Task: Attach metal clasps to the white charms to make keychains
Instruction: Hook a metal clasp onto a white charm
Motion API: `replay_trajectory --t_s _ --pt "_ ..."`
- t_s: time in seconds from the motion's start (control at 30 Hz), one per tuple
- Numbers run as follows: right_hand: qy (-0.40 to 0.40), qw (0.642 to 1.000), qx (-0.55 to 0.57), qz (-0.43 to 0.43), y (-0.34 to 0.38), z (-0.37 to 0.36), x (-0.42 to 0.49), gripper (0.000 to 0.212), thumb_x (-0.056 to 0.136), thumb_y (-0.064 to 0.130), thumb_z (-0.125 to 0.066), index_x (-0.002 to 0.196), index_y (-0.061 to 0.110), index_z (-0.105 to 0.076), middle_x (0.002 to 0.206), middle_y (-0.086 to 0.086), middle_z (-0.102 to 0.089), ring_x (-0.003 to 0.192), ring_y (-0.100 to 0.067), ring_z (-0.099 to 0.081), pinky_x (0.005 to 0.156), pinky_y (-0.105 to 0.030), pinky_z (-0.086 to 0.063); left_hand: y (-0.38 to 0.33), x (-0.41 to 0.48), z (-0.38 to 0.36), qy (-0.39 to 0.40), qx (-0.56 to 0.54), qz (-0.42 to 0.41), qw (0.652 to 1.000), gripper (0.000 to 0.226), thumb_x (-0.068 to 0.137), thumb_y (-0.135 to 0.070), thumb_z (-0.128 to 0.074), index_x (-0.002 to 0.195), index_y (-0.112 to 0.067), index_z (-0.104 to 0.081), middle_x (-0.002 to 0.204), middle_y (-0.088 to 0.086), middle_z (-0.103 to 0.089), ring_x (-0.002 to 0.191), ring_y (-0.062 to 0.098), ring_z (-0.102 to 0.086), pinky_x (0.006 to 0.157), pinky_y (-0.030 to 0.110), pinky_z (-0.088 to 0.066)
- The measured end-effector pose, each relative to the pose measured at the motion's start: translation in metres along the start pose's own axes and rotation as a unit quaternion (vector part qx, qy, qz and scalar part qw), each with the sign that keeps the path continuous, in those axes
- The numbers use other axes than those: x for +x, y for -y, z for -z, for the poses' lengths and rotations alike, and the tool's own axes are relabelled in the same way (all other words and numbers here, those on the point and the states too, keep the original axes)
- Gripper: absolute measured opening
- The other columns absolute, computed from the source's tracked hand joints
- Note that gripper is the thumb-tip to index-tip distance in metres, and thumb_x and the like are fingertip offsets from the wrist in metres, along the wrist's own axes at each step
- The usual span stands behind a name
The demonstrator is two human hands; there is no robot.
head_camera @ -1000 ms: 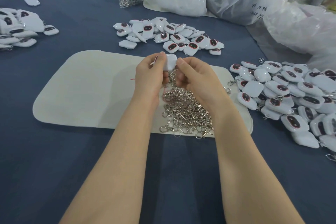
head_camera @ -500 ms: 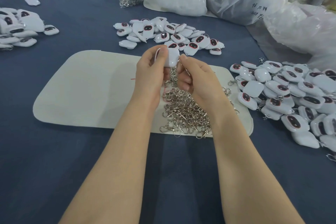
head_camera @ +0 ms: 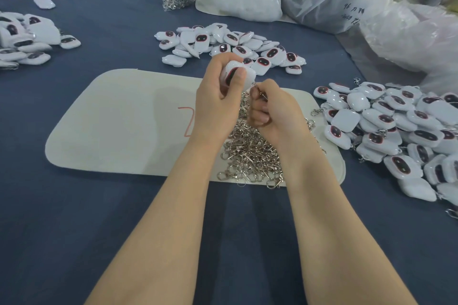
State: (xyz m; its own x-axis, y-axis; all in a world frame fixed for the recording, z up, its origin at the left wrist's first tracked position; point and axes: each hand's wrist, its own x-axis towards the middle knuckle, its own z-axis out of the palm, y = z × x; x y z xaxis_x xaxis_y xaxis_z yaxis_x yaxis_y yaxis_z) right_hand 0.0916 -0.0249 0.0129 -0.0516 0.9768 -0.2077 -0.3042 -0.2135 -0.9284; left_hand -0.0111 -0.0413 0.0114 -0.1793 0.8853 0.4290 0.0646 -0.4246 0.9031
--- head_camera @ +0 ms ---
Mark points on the thin red thread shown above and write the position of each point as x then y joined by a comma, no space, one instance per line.
187,121

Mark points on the person's right hand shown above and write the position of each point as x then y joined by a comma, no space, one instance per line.
283,119

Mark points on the person's left hand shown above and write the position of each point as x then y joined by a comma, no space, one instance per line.
215,104

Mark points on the crumpled clear plastic bag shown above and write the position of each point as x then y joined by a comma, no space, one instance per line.
419,35

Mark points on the person's left forearm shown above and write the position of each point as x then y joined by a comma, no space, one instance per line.
164,237

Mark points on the person's right forearm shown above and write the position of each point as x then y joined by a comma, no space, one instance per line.
358,240

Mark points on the cream felt work mat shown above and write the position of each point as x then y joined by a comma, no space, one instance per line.
107,124

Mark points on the white charm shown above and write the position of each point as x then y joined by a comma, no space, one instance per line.
236,71

